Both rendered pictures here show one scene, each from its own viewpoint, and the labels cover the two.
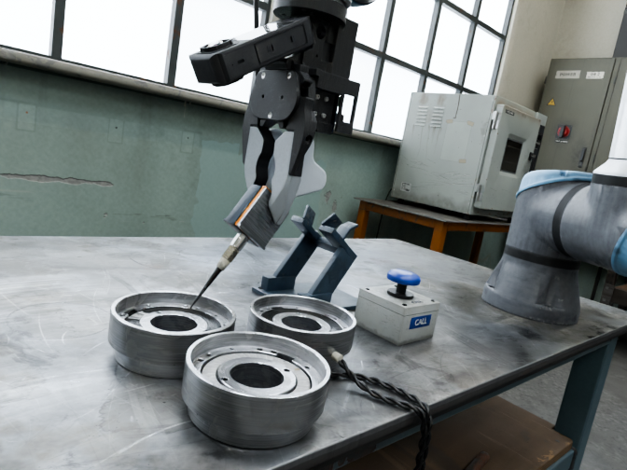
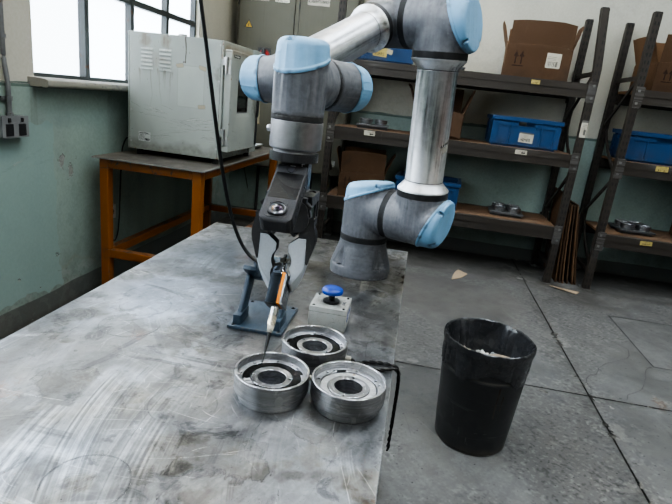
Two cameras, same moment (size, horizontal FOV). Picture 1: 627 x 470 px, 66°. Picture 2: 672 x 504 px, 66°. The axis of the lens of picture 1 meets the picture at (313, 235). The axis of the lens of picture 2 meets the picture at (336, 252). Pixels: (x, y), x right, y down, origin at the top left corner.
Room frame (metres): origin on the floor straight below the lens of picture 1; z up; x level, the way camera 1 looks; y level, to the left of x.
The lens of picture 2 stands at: (-0.15, 0.46, 1.21)
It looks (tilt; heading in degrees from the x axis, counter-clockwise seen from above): 16 degrees down; 321
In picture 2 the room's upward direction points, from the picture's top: 7 degrees clockwise
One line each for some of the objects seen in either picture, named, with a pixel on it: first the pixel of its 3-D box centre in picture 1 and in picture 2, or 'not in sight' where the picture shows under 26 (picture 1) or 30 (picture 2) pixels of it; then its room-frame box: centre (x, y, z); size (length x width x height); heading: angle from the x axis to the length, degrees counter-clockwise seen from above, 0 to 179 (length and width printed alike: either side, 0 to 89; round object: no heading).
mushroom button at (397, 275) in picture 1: (400, 291); (331, 299); (0.56, -0.11, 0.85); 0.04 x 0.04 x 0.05
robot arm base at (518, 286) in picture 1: (535, 280); (361, 251); (0.79, -0.38, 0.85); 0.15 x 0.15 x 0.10
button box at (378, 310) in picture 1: (399, 311); (330, 310); (0.57, -0.12, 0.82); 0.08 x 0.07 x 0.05; 134
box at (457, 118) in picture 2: not in sight; (438, 111); (2.79, -2.76, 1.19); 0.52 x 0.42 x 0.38; 44
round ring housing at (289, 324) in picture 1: (299, 331); (314, 350); (0.45, 0.00, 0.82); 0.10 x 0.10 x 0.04
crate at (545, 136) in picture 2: not in sight; (521, 132); (2.32, -3.23, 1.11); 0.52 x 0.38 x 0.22; 44
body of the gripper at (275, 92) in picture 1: (306, 71); (292, 191); (0.50, 0.03, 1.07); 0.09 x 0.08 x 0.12; 134
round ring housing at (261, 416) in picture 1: (255, 385); (347, 391); (0.33, 0.02, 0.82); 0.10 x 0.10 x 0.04
